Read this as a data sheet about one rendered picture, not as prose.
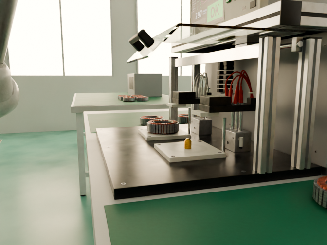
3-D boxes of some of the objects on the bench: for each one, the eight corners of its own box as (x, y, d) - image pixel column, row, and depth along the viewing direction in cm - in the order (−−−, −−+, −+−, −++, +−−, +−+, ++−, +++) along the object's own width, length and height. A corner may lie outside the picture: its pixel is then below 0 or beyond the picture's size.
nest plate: (169, 162, 67) (169, 157, 67) (154, 148, 82) (154, 143, 81) (226, 157, 72) (226, 152, 71) (202, 144, 86) (202, 140, 86)
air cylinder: (234, 152, 76) (235, 132, 75) (221, 146, 83) (221, 127, 83) (250, 151, 78) (251, 131, 77) (236, 145, 85) (237, 127, 84)
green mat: (90, 133, 114) (90, 132, 114) (86, 114, 172) (86, 113, 172) (286, 122, 140) (286, 122, 140) (226, 109, 198) (226, 109, 198)
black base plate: (114, 200, 52) (114, 188, 52) (96, 133, 113) (95, 128, 112) (320, 175, 65) (321, 166, 65) (204, 128, 126) (204, 122, 125)
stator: (141, 126, 127) (141, 118, 127) (138, 122, 138) (138, 115, 138) (166, 126, 130) (166, 117, 129) (161, 122, 140) (161, 114, 140)
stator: (181, 124, 133) (181, 116, 132) (172, 121, 143) (172, 113, 143) (203, 123, 136) (203, 115, 136) (193, 120, 147) (193, 113, 146)
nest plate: (146, 140, 90) (146, 137, 90) (137, 132, 105) (137, 129, 104) (190, 138, 94) (190, 134, 94) (176, 130, 109) (176, 127, 108)
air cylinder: (198, 135, 99) (198, 119, 98) (190, 131, 106) (190, 116, 105) (211, 134, 101) (212, 118, 100) (203, 130, 108) (203, 116, 107)
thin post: (222, 157, 72) (223, 118, 70) (219, 155, 73) (220, 117, 72) (227, 156, 72) (228, 117, 71) (224, 155, 74) (226, 117, 72)
